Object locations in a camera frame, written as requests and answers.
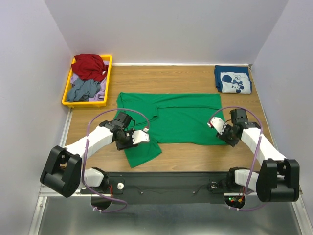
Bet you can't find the green t shirt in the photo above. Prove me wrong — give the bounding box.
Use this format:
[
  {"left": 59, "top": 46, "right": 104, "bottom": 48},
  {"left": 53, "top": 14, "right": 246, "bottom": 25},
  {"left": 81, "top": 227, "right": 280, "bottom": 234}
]
[{"left": 116, "top": 92, "right": 224, "bottom": 168}]

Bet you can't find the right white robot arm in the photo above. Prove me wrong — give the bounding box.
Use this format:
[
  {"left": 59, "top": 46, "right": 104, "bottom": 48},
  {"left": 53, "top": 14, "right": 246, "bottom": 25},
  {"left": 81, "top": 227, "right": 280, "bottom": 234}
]
[{"left": 208, "top": 108, "right": 300, "bottom": 203}]

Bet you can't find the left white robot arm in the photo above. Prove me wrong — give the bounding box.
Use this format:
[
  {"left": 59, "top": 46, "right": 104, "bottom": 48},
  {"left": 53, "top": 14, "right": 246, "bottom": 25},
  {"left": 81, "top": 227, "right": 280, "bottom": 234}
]
[{"left": 40, "top": 112, "right": 137, "bottom": 198}]

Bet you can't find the folded blue printed t shirt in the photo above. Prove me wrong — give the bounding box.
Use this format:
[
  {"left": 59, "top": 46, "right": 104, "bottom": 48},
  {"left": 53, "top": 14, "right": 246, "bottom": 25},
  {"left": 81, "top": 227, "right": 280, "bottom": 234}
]
[{"left": 214, "top": 65, "right": 252, "bottom": 94}]

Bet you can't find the yellow plastic bin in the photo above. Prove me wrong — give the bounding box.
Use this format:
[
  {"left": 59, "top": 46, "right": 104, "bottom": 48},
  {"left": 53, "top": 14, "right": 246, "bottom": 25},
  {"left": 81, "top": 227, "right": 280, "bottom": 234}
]
[{"left": 61, "top": 54, "right": 112, "bottom": 108}]

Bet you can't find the grey blue t shirt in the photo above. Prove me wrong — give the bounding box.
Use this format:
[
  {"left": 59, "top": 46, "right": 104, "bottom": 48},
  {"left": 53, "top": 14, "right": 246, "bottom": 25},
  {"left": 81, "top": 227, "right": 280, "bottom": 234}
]
[{"left": 66, "top": 78, "right": 101, "bottom": 102}]

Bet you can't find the red t shirt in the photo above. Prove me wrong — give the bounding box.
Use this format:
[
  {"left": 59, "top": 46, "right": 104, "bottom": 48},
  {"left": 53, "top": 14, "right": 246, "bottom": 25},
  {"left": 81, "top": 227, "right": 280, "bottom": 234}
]
[{"left": 71, "top": 54, "right": 108, "bottom": 82}]

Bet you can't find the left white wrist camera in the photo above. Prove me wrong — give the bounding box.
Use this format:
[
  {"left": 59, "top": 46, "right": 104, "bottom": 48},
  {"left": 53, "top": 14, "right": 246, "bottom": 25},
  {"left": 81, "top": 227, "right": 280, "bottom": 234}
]
[{"left": 132, "top": 130, "right": 150, "bottom": 145}]

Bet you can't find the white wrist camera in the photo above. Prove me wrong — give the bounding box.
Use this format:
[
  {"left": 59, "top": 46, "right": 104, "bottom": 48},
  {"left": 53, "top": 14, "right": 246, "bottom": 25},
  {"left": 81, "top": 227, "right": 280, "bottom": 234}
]
[
  {"left": 132, "top": 130, "right": 150, "bottom": 145},
  {"left": 207, "top": 117, "right": 225, "bottom": 135}
]

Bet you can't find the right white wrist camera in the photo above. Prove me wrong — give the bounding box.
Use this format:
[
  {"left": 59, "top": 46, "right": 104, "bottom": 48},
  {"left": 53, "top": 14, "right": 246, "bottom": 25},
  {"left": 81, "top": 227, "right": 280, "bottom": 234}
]
[{"left": 207, "top": 117, "right": 225, "bottom": 135}]

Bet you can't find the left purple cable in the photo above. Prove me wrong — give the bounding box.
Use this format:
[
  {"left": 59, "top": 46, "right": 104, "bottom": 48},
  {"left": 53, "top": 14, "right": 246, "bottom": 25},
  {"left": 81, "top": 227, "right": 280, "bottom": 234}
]
[{"left": 82, "top": 108, "right": 150, "bottom": 213}]

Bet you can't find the purple cable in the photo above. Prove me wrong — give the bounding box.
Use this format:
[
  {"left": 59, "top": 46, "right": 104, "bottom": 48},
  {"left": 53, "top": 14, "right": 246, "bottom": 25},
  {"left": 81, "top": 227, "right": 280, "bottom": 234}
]
[
  {"left": 207, "top": 105, "right": 268, "bottom": 212},
  {"left": 82, "top": 108, "right": 150, "bottom": 213}
]

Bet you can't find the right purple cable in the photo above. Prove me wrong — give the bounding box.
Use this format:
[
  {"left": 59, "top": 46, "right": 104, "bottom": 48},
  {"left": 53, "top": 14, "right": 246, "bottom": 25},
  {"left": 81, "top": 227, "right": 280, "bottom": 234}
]
[{"left": 207, "top": 105, "right": 268, "bottom": 212}]

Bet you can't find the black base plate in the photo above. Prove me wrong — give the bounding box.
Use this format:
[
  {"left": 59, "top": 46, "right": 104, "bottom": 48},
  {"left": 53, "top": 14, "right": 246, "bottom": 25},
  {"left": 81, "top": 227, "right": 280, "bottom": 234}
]
[{"left": 78, "top": 171, "right": 255, "bottom": 205}]

